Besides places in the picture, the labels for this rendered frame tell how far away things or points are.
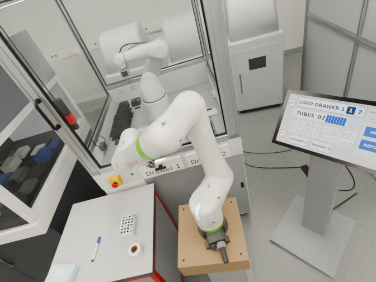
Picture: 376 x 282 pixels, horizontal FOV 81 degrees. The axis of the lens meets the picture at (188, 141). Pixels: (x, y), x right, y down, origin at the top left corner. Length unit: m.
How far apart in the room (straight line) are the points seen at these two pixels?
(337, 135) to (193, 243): 0.86
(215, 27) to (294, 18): 3.66
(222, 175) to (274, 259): 1.15
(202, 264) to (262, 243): 1.02
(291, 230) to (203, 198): 1.24
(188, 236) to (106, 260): 0.50
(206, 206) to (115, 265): 0.67
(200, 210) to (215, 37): 0.77
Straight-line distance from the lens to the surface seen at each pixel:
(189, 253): 1.14
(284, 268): 2.00
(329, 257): 2.04
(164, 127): 0.68
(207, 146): 0.88
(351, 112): 1.28
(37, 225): 1.72
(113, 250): 1.45
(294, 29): 4.78
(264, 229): 2.12
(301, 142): 1.31
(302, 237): 2.07
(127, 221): 1.45
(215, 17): 1.11
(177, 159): 1.45
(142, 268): 1.32
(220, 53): 1.16
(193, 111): 0.76
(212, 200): 0.95
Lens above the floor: 1.88
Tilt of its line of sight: 38 degrees down
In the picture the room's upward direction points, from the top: 19 degrees counter-clockwise
